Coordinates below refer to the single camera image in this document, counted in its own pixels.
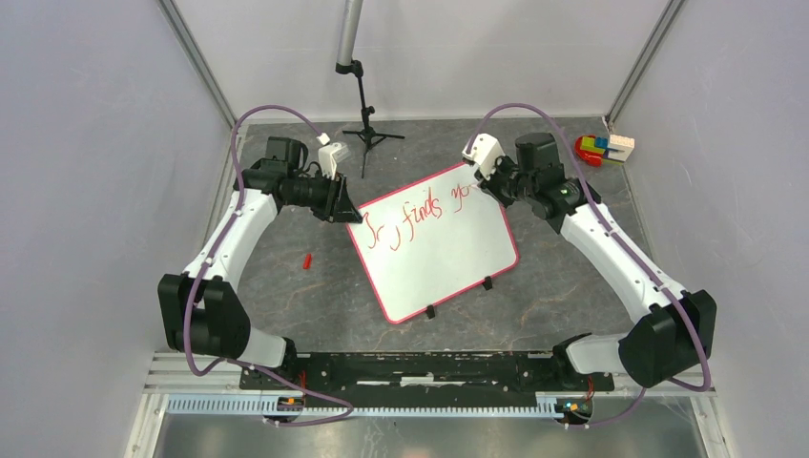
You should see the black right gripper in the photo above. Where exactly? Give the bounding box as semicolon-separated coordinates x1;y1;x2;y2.
475;151;536;208

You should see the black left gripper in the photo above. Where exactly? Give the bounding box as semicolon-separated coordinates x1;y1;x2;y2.
285;168;363;224

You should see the pink-framed whiteboard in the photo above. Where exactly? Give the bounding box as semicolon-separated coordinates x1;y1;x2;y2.
347;163;519;323

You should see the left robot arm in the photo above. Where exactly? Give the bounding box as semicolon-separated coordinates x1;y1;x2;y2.
157;135;363;389

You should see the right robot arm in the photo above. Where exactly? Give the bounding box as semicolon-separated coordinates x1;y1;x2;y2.
463;133;716;391

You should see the colourful toy block stack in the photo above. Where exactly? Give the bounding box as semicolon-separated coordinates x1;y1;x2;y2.
573;135;635;167

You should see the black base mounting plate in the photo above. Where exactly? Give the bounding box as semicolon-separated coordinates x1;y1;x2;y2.
276;351;614;407

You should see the grey metal pole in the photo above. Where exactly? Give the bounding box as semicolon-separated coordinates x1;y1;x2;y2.
336;0;363;74

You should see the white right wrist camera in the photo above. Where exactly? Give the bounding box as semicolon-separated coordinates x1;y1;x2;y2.
462;134;506;180

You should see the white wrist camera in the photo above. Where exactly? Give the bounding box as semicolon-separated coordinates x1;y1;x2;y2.
462;134;506;180
317;133;351;181

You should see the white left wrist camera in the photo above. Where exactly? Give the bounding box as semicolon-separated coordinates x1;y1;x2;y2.
317;133;351;181

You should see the black camera tripod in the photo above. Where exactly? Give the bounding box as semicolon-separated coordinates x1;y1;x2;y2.
336;60;405;178

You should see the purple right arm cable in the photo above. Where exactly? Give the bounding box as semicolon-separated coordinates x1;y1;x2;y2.
464;102;714;431

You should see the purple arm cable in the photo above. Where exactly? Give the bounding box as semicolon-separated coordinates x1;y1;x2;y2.
464;102;714;431
183;104;357;428

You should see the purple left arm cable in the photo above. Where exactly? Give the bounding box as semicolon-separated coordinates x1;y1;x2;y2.
183;104;357;428

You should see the blue slotted cable duct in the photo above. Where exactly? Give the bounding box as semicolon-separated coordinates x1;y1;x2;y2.
166;394;593;419

